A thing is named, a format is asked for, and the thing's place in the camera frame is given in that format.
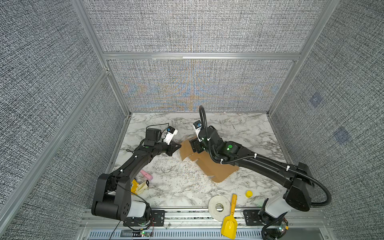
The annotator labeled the brown cardboard box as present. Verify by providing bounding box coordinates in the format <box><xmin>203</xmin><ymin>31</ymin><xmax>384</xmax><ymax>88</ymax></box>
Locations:
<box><xmin>180</xmin><ymin>140</ymin><xmax>239</xmax><ymax>183</ymax></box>

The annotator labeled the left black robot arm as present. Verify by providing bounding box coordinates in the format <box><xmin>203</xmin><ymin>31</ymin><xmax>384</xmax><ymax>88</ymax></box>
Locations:
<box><xmin>91</xmin><ymin>128</ymin><xmax>182</xmax><ymax>221</ymax></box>

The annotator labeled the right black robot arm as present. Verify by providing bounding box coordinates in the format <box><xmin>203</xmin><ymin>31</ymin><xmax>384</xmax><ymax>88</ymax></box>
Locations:
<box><xmin>191</xmin><ymin>121</ymin><xmax>314</xmax><ymax>223</ymax></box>

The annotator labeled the yellow work glove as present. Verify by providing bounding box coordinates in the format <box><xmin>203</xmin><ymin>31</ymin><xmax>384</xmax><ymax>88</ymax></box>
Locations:
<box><xmin>131</xmin><ymin>180</ymin><xmax>150</xmax><ymax>195</ymax></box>

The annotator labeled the small yellow bottle cap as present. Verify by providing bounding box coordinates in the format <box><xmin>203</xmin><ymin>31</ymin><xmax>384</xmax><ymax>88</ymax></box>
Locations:
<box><xmin>246</xmin><ymin>191</ymin><xmax>253</xmax><ymax>198</ymax></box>

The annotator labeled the white tape roll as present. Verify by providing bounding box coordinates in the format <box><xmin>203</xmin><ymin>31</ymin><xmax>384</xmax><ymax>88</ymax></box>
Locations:
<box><xmin>208</xmin><ymin>195</ymin><xmax>231</xmax><ymax>222</ymax></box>

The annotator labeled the yellow plastic toy shovel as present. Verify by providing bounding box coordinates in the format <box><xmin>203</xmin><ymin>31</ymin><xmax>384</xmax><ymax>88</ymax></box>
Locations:
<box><xmin>221</xmin><ymin>194</ymin><xmax>238</xmax><ymax>240</ymax></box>

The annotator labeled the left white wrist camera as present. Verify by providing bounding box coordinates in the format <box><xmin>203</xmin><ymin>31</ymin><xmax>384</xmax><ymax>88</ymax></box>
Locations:
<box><xmin>163</xmin><ymin>127</ymin><xmax>178</xmax><ymax>145</ymax></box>

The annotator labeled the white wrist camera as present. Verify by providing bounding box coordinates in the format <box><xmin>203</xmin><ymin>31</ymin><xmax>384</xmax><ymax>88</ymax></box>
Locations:
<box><xmin>193</xmin><ymin>120</ymin><xmax>203</xmax><ymax>139</ymax></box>
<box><xmin>163</xmin><ymin>127</ymin><xmax>178</xmax><ymax>145</ymax></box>

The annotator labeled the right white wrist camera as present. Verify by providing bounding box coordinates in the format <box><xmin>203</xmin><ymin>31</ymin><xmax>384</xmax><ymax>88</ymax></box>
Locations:
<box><xmin>193</xmin><ymin>120</ymin><xmax>203</xmax><ymax>139</ymax></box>

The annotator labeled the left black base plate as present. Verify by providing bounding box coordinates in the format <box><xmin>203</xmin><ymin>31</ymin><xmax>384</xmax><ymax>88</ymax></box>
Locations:
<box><xmin>123</xmin><ymin>210</ymin><xmax>166</xmax><ymax>229</ymax></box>

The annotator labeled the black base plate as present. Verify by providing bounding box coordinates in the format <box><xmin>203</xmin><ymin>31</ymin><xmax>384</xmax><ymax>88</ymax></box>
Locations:
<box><xmin>243</xmin><ymin>209</ymin><xmax>274</xmax><ymax>226</ymax></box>
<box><xmin>123</xmin><ymin>210</ymin><xmax>166</xmax><ymax>229</ymax></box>

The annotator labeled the aluminium front frame rail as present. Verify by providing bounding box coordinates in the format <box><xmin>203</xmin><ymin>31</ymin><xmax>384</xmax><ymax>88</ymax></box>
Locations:
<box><xmin>75</xmin><ymin>207</ymin><xmax>337</xmax><ymax>240</ymax></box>

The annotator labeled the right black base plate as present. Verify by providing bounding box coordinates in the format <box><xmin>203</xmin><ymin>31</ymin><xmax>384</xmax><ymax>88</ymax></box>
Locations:
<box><xmin>243</xmin><ymin>209</ymin><xmax>274</xmax><ymax>226</ymax></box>

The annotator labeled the right black cable conduit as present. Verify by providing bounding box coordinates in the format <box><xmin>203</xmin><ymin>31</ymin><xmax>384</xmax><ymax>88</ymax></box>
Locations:
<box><xmin>198</xmin><ymin>104</ymin><xmax>333</xmax><ymax>207</ymax></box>

